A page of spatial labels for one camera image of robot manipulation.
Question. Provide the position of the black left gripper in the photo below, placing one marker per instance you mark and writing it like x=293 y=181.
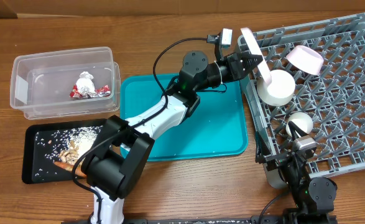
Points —
x=233 y=63

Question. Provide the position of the pink bowl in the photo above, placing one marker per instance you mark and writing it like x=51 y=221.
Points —
x=306 y=59

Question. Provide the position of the black tray bin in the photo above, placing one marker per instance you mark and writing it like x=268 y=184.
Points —
x=35 y=170

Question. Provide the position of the white plate with food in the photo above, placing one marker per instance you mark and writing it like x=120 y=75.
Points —
x=255 y=49

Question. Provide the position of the white plastic cup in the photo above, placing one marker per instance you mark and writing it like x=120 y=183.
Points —
x=302 y=120

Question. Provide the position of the grey dishwasher rack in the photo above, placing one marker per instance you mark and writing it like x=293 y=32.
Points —
x=335 y=99

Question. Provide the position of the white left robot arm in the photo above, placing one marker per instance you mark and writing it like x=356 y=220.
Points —
x=118 y=156

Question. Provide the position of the red snack wrapper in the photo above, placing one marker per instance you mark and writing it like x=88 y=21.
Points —
x=102 y=92

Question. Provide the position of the spilled rice and peanut pile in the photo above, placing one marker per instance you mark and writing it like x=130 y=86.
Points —
x=76 y=144

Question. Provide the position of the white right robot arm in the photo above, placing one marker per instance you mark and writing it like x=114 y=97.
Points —
x=314 y=197

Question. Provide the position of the white bowl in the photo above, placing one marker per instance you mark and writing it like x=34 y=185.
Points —
x=280 y=91

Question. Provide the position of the teal plastic tray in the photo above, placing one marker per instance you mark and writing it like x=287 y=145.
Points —
x=217 y=127

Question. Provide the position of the foil ball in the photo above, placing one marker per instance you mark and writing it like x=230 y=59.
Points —
x=85 y=84

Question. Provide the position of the clear plastic bin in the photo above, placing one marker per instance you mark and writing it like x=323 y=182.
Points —
x=41 y=84

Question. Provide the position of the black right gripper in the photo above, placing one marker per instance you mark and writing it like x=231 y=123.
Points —
x=275 y=160

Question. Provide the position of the orange carrot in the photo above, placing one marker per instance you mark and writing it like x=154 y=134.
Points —
x=69 y=167

